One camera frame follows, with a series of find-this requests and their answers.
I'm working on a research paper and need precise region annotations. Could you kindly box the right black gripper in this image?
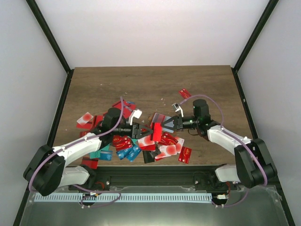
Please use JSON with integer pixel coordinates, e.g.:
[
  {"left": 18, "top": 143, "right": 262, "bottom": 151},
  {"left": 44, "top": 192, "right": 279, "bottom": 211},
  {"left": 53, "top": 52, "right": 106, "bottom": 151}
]
[{"left": 161, "top": 114, "right": 200, "bottom": 132}]

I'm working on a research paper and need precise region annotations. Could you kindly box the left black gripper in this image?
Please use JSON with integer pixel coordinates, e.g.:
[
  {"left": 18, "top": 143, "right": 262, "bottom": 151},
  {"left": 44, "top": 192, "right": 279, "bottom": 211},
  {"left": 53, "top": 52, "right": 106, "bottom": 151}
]
[{"left": 112, "top": 122, "right": 154, "bottom": 140}]

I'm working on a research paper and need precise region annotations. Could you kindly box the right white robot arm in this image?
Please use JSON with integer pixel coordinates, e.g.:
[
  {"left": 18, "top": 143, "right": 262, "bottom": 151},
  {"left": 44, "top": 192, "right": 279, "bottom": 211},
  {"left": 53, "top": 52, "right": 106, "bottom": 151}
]
[{"left": 161, "top": 99, "right": 277, "bottom": 190}]

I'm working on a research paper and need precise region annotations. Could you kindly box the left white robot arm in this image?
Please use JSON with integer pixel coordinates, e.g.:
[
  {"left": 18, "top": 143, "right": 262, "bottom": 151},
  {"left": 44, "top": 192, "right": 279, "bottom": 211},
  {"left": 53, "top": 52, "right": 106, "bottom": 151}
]
[{"left": 23, "top": 108, "right": 153, "bottom": 196}]

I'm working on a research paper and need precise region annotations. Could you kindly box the blue VIP card lower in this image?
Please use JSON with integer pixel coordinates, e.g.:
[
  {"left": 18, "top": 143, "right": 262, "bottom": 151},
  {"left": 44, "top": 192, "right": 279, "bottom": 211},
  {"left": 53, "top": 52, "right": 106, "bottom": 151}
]
[{"left": 117, "top": 145, "right": 142, "bottom": 162}]

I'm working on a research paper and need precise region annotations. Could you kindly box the red gold VIP card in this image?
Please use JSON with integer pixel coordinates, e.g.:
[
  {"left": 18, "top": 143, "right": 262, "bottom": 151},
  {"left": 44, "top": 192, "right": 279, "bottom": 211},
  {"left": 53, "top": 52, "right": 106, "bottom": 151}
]
[{"left": 112, "top": 135, "right": 132, "bottom": 151}]

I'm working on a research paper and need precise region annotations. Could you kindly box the lone red card far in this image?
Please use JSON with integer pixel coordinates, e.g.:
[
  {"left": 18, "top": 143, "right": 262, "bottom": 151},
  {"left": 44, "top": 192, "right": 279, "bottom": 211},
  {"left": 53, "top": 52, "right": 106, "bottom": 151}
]
[{"left": 178, "top": 89, "right": 191, "bottom": 99}]

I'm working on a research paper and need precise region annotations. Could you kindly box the white red circle card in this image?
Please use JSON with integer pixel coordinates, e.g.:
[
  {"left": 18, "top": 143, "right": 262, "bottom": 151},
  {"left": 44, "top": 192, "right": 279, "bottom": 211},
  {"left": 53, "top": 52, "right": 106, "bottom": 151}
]
[{"left": 155, "top": 137, "right": 184, "bottom": 161}]

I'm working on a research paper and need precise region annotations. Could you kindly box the red VIP card right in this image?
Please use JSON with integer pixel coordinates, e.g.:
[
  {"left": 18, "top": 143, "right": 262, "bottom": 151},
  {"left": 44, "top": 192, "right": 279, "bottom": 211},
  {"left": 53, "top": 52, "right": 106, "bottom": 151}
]
[{"left": 178, "top": 146, "right": 192, "bottom": 164}]

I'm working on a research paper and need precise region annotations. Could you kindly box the white red card left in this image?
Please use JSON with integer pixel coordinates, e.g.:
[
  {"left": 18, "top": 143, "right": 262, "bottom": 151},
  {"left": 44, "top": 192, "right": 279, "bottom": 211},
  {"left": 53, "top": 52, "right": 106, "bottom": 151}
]
[{"left": 76, "top": 112, "right": 93, "bottom": 129}]

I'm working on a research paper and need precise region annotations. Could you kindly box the light blue slotted strip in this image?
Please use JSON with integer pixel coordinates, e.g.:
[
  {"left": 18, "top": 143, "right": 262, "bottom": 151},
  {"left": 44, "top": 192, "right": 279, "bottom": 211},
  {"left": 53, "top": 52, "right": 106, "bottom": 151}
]
[{"left": 33, "top": 193, "right": 212, "bottom": 203}]

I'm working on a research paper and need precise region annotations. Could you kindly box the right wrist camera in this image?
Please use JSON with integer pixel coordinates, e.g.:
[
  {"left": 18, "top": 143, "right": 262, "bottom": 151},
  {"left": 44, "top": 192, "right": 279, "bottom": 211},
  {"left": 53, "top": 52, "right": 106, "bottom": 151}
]
[{"left": 172, "top": 103, "right": 183, "bottom": 117}]

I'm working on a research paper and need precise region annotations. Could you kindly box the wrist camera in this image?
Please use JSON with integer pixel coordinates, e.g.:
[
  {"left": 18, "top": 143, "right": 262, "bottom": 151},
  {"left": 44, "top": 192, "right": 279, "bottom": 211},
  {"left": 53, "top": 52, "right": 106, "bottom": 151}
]
[
  {"left": 128, "top": 109, "right": 142, "bottom": 125},
  {"left": 172, "top": 103, "right": 183, "bottom": 117}
]

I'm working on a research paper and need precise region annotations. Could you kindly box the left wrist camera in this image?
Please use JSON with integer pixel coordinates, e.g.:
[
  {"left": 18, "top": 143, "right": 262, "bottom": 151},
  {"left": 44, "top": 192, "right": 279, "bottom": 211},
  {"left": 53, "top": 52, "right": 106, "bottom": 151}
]
[{"left": 128, "top": 109, "right": 142, "bottom": 125}]

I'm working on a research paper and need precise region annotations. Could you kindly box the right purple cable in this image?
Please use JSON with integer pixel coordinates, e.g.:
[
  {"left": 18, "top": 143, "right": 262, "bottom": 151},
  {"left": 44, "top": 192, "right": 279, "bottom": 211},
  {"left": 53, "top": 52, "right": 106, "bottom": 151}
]
[{"left": 180, "top": 94, "right": 269, "bottom": 209}]

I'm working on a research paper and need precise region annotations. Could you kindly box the purple cable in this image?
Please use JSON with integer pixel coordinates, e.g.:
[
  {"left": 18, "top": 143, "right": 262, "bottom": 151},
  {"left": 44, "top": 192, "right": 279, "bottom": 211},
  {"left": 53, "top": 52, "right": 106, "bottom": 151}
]
[
  {"left": 180, "top": 94, "right": 269, "bottom": 209},
  {"left": 28, "top": 96, "right": 132, "bottom": 209}
]

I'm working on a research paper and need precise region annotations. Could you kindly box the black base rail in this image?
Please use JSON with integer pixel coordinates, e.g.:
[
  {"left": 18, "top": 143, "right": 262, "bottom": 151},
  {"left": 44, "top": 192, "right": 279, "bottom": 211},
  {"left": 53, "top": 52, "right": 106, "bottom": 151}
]
[{"left": 82, "top": 165, "right": 230, "bottom": 191}]

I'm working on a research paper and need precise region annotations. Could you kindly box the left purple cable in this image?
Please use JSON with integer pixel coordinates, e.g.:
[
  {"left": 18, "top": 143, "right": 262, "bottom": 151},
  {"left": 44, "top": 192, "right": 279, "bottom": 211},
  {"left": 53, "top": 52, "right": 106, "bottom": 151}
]
[{"left": 28, "top": 96, "right": 132, "bottom": 209}]

